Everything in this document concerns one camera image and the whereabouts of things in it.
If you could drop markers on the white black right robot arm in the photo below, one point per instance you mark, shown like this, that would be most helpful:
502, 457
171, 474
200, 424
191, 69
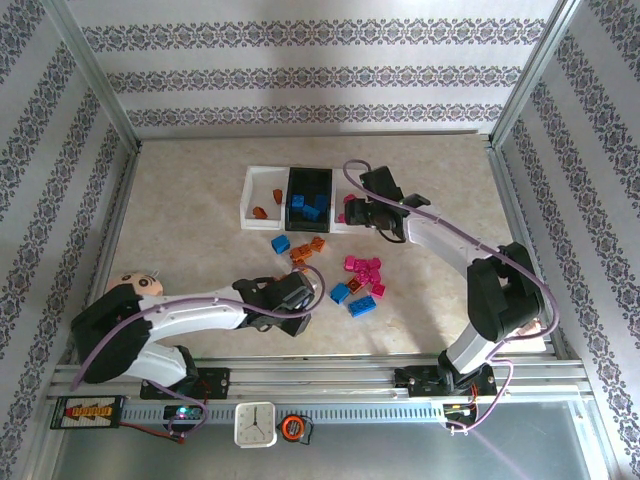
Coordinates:
440, 240

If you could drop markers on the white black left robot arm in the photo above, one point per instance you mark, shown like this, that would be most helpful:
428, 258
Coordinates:
200, 315

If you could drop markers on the white bin for pink bricks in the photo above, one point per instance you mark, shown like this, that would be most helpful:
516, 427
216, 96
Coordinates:
336, 187

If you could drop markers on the black plastic bin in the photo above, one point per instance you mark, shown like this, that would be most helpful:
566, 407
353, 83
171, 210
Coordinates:
310, 177

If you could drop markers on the white bin for orange bricks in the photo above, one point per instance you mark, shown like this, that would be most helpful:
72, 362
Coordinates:
250, 197

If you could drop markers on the white square clock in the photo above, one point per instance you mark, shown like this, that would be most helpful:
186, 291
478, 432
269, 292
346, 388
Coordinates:
255, 424

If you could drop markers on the orange black tape measure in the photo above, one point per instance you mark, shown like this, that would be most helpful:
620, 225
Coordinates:
295, 427

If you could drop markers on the plush doll with pink body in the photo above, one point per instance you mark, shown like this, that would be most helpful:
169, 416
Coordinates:
132, 285

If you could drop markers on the small black device with LEDs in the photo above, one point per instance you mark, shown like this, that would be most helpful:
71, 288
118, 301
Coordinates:
182, 412

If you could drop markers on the black power distribution board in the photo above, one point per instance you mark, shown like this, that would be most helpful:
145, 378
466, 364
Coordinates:
87, 412

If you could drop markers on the grey metal sheet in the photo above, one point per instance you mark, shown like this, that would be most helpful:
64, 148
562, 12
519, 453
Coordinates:
400, 455

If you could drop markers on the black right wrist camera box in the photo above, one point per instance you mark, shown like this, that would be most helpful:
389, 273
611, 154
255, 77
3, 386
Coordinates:
382, 182

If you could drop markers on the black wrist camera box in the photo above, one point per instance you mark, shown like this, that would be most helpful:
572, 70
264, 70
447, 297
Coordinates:
295, 292
382, 182

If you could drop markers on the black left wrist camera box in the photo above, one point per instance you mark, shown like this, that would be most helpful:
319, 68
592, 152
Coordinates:
295, 292

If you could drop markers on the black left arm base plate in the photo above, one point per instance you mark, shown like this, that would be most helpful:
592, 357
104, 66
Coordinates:
217, 382

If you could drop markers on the aluminium front mounting rail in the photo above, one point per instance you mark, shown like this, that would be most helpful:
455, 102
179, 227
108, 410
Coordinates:
325, 380

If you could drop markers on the aluminium back frame bar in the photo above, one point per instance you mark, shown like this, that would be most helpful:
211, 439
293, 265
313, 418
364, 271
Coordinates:
300, 134

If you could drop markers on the aluminium frame side rail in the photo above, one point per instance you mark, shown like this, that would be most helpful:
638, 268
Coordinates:
121, 200
515, 200

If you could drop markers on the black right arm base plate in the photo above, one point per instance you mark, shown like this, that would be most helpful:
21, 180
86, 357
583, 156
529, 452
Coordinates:
417, 382

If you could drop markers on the aluminium frame corner post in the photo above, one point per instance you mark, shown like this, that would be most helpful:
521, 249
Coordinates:
533, 75
96, 75

